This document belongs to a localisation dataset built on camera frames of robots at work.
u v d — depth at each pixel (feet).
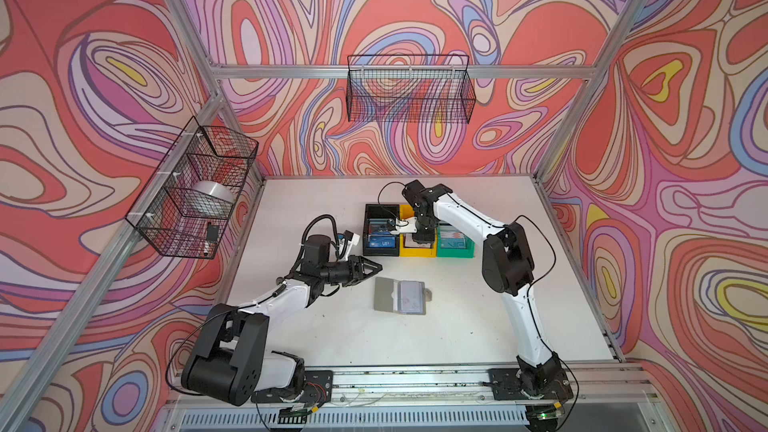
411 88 3.15
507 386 2.41
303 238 2.26
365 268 2.54
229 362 1.38
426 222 2.65
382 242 3.24
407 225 2.83
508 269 1.93
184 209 2.41
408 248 3.14
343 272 2.46
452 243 3.23
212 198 2.31
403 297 2.90
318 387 2.40
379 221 2.98
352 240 2.64
